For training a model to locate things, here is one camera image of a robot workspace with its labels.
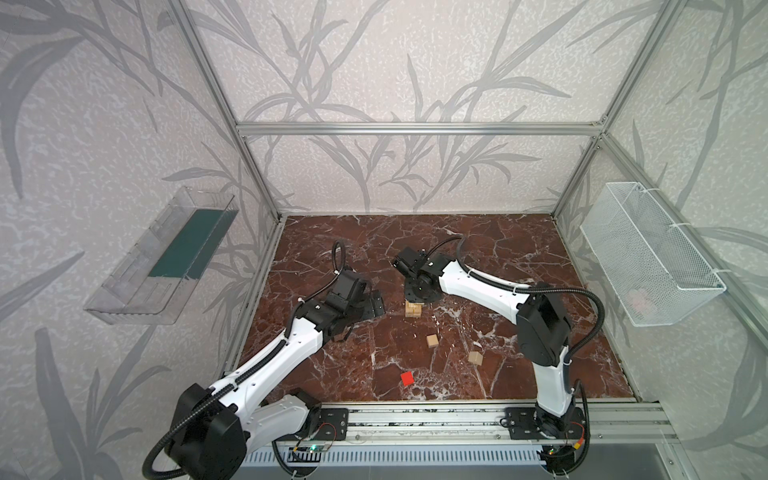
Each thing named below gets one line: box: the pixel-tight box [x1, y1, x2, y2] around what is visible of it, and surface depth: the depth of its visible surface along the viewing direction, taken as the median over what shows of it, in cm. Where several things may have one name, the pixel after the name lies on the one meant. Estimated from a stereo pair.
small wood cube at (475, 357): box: [468, 351, 483, 366], surface depth 86 cm
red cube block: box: [400, 371, 415, 387], surface depth 82 cm
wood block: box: [405, 301, 422, 318], surface depth 93 cm
